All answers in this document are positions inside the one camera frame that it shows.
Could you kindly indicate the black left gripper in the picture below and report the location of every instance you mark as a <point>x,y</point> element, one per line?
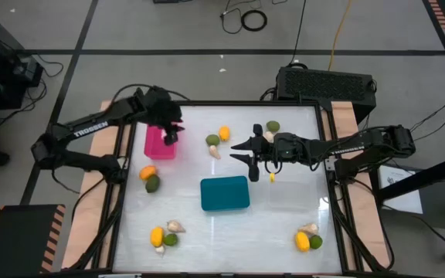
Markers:
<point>162,110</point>

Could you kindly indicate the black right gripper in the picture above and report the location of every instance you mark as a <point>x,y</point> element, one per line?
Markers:
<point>270,148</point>

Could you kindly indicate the bright green lime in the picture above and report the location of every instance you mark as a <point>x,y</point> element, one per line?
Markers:
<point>315,242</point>
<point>170,239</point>

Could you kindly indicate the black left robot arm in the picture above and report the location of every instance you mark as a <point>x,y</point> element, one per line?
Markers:
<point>64,133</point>

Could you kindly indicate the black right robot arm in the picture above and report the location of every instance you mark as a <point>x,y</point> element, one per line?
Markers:
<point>361,143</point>

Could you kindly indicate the pink plastic basket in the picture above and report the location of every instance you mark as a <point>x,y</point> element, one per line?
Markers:
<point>155,148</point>

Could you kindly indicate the teal plastic basket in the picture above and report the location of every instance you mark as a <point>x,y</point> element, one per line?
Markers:
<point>224,193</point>

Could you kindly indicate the orange yellow mango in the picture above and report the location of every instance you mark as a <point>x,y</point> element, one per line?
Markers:
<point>148,172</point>

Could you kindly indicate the wooden table board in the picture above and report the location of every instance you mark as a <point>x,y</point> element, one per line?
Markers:
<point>102,144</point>
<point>346,119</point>

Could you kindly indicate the black computer case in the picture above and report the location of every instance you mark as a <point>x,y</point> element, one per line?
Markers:
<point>323,85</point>

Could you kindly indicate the white paper sheet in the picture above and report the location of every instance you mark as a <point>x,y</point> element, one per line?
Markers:
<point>400,193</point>

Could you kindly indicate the black stand beam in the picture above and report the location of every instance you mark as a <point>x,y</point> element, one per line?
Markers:
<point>431,175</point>

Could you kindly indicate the black metal table frame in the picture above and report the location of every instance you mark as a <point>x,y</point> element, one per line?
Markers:
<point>226,103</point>

